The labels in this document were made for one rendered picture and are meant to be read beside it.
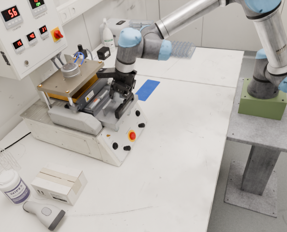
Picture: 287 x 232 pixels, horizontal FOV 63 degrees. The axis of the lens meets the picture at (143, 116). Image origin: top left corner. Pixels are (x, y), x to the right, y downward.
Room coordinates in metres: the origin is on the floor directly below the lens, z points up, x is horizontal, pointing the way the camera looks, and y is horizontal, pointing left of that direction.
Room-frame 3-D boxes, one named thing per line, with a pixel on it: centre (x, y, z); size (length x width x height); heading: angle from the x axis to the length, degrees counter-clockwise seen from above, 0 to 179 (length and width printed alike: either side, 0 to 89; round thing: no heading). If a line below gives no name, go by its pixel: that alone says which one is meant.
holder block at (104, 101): (0.93, 0.24, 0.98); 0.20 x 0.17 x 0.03; 150
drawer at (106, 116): (0.91, 0.20, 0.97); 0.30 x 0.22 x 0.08; 60
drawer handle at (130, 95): (0.84, 0.08, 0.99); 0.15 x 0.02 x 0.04; 150
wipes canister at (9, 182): (0.60, 0.58, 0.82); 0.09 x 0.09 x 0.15
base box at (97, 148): (0.98, 0.28, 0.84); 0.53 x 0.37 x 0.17; 60
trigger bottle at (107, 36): (1.82, 0.19, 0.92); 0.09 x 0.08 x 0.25; 3
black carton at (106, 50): (1.72, 0.24, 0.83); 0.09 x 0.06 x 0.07; 146
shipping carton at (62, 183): (0.61, 0.39, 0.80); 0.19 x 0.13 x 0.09; 62
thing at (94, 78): (0.97, 0.29, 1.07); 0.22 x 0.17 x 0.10; 150
